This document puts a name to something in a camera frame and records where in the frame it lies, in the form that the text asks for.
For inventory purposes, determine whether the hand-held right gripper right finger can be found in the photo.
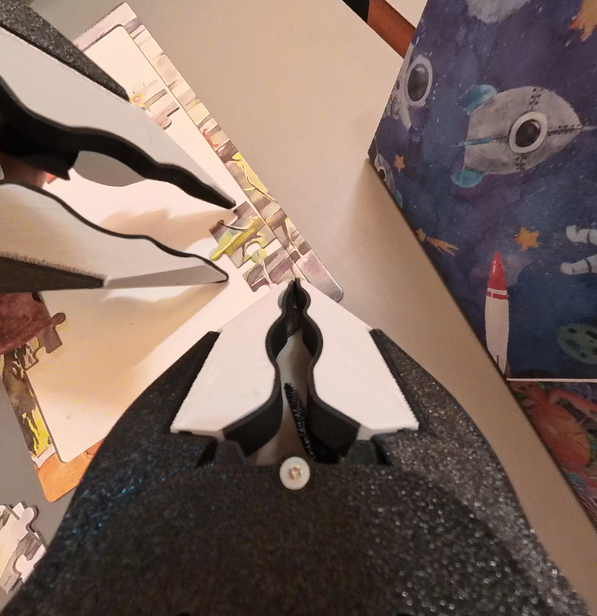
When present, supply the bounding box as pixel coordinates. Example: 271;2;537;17
296;280;419;457

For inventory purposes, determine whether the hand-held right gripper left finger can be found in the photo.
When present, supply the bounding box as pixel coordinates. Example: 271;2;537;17
172;279;296;457

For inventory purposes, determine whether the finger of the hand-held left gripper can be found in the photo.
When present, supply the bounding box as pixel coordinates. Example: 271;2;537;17
0;183;229;290
0;21;237;210

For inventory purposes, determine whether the yellow and grey puzzle piece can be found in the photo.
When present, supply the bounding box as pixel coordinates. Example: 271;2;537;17
129;87;176;130

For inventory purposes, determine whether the brown puzzle piece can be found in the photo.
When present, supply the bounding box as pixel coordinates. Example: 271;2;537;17
0;293;67;358

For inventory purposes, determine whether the cardboard puzzle frame tray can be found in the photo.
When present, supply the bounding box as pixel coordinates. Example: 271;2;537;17
0;2;346;504

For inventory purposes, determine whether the white-backed grey corner puzzle piece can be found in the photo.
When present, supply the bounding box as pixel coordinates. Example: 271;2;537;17
245;226;330;295

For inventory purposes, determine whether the white-backed yellow-green puzzle piece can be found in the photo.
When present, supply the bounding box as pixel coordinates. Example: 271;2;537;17
209;206;276;271

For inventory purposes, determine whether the pile of puzzle pieces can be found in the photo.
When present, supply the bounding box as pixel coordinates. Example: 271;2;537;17
0;502;48;596

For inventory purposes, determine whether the printed puzzle box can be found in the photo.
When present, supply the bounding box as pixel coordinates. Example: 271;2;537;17
367;0;597;537

